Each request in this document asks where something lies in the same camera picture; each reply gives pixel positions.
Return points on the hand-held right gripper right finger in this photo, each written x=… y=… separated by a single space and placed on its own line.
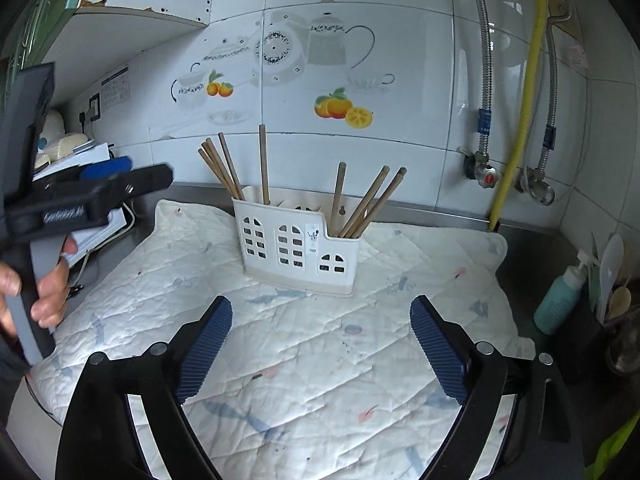
x=437 y=350

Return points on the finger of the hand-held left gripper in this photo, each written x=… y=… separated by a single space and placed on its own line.
x=145 y=177
x=107 y=166

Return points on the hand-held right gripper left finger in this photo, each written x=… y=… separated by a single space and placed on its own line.
x=205 y=350

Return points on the cream plastic utensil holder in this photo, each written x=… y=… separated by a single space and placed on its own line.
x=345 y=247

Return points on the person's left hand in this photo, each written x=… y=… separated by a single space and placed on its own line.
x=52 y=295

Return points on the white rounded object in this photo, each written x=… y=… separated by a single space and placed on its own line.
x=52 y=125

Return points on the printed quilted mat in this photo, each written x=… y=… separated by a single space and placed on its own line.
x=310 y=350

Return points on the teal pump bottle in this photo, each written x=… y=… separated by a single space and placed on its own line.
x=555 y=307

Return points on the black utensil container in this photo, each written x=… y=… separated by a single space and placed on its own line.
x=592 y=340

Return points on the metal valve with red knob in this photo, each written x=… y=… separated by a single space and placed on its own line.
x=487 y=177

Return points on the dark round pot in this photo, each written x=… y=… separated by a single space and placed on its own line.
x=625 y=350

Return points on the wooden spoon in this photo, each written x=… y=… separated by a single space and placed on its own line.
x=620 y=300

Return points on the neon green clothing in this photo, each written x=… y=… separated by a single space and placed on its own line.
x=617 y=447

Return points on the wall socket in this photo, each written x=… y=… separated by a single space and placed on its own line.
x=94 y=107

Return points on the wall label sticker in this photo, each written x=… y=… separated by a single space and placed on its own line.
x=116 y=87

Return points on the green wall cabinet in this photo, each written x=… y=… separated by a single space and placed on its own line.
x=125 y=30

